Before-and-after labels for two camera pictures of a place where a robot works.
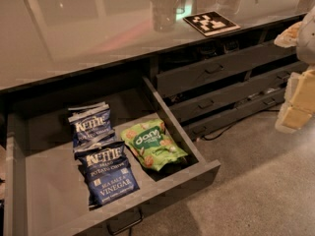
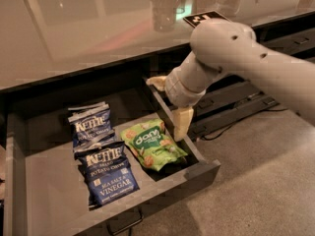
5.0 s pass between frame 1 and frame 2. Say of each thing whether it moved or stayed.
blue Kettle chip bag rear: stayed
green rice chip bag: stayed
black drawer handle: stayed
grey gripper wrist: moved
